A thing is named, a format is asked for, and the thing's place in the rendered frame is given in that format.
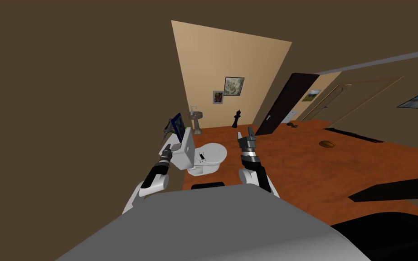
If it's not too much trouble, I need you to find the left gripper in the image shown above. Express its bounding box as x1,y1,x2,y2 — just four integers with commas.
160,144,174,162

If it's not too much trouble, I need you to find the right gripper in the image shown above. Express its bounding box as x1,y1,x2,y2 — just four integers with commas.
237,126,258,155

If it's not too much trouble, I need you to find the black chess piece statue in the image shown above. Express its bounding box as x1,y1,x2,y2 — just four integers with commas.
231,109,242,129

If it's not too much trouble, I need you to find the blue screen tablet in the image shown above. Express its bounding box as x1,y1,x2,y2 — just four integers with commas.
170,112,187,142

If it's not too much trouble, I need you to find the white toilet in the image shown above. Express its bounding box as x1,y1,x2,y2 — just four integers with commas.
172,128,228,177

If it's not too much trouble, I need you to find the dark brown door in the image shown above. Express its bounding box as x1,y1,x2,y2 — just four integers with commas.
254,72,321,136

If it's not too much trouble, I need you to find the large framed flower picture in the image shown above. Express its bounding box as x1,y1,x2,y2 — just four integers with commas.
223,76,246,97

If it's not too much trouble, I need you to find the green landscape picture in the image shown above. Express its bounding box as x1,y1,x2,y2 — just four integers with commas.
301,89,322,102

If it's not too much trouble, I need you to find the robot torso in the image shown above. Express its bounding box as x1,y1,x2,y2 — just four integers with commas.
54,182,372,261

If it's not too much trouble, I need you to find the grey pedestal sink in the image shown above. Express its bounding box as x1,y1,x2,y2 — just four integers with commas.
188,105,204,135

